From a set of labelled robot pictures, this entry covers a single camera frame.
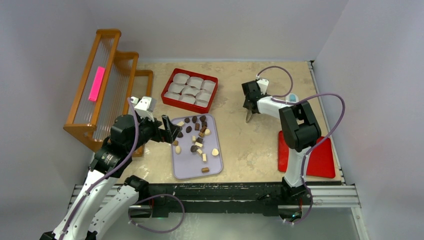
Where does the black metal base rail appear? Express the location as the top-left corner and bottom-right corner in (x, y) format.
(71, 181), (362, 220)

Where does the blue white sticker card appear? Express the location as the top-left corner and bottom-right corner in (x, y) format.
(285, 93), (299, 103)

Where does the white heart chocolate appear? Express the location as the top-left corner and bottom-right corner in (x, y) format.
(211, 148), (220, 156)

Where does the orange wooden tiered rack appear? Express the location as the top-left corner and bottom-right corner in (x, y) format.
(63, 28), (154, 152)

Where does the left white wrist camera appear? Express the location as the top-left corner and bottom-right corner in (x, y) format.
(130, 96), (157, 121)

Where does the white oval chocolate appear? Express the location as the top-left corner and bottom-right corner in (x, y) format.
(175, 145), (182, 155)

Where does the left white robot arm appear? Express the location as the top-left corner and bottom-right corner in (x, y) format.
(40, 114), (182, 240)

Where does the pink rectangular block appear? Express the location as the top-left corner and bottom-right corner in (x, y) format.
(88, 66), (106, 102)

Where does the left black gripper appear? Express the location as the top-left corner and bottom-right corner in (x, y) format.
(127, 112), (181, 152)

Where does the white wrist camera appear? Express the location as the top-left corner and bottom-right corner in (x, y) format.
(256, 77), (270, 95)
(130, 96), (157, 121)

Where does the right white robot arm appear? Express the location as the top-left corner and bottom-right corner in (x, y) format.
(241, 79), (322, 204)

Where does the red box lid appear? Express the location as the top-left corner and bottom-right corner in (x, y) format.
(278, 131), (336, 179)

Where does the lavender plastic tray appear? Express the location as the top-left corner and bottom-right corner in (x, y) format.
(171, 114), (224, 180)

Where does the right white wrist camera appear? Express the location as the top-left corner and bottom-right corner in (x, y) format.
(256, 77), (270, 95)

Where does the brown caramel chocolate bottom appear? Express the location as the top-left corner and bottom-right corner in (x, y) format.
(201, 167), (210, 173)

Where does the dark chocolate tray centre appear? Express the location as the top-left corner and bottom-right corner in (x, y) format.
(190, 145), (198, 153)

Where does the red chocolate box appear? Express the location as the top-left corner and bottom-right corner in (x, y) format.
(161, 68), (219, 114)

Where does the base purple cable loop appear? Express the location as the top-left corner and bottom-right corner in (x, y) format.
(127, 193), (186, 234)

